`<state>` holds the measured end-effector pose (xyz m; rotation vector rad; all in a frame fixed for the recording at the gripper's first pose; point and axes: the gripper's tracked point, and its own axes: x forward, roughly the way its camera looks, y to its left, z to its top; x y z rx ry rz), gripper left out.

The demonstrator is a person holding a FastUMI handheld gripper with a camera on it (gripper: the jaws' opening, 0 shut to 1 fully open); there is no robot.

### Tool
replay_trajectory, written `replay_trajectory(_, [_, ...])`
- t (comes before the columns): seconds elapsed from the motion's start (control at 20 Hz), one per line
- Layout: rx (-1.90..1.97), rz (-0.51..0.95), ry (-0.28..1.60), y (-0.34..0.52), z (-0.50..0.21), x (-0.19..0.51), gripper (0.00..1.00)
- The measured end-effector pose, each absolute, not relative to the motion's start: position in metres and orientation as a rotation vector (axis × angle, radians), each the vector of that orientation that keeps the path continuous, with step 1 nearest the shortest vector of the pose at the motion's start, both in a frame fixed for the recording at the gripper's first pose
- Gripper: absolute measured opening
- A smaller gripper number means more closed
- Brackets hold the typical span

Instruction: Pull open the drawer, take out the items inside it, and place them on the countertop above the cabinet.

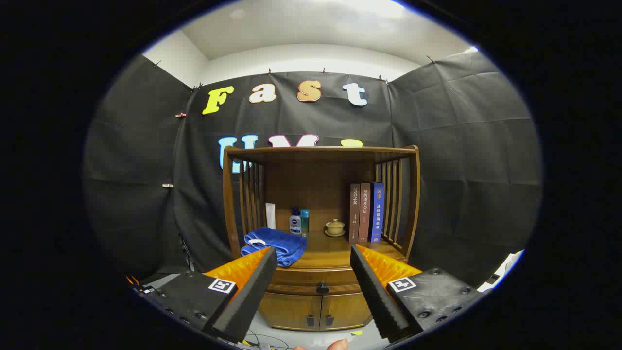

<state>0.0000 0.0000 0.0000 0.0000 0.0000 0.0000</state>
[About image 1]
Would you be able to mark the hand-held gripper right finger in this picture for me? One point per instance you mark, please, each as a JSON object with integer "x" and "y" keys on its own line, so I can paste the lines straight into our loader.
{"x": 376, "y": 296}

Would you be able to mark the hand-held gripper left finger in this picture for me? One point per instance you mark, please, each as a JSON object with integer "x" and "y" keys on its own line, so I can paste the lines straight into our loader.
{"x": 252, "y": 296}

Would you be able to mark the wooden drawer with black knob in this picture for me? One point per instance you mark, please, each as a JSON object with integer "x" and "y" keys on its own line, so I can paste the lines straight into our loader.
{"x": 306, "y": 279}

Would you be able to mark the wooden cabinet door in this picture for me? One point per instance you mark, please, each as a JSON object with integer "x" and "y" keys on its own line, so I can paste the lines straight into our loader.
{"x": 289, "y": 311}
{"x": 347, "y": 308}

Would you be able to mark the wooden countertop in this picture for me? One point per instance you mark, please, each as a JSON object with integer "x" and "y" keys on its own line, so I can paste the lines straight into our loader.
{"x": 330, "y": 250}

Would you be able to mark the brown wooden cabinet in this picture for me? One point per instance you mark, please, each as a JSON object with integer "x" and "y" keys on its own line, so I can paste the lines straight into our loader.
{"x": 316, "y": 180}

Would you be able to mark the blue folded towel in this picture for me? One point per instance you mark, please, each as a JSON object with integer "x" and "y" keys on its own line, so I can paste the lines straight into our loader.
{"x": 284, "y": 240}

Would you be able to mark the beige lidded teacup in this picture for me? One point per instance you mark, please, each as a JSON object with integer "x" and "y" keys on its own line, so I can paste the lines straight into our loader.
{"x": 335, "y": 227}

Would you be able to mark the white tube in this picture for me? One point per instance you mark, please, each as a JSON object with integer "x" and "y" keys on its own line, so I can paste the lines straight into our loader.
{"x": 270, "y": 216}

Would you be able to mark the blue book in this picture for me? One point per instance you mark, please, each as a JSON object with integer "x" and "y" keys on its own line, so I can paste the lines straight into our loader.
{"x": 377, "y": 214}

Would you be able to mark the white bottle with blue cap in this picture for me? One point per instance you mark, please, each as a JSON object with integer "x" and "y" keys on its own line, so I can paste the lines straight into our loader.
{"x": 295, "y": 224}

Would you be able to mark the reddish brown book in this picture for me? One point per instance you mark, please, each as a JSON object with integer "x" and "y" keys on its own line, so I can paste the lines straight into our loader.
{"x": 365, "y": 214}

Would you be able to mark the dark brown book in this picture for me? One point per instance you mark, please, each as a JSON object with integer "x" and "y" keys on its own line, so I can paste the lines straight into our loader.
{"x": 354, "y": 214}

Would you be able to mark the teal bottle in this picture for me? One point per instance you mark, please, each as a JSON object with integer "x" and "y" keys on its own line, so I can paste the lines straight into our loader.
{"x": 304, "y": 223}

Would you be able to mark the white object at edge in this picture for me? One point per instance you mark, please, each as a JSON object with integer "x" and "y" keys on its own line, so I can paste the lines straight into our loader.
{"x": 503, "y": 270}

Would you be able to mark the black backdrop cloth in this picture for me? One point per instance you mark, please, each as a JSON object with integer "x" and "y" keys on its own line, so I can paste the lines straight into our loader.
{"x": 461, "y": 146}

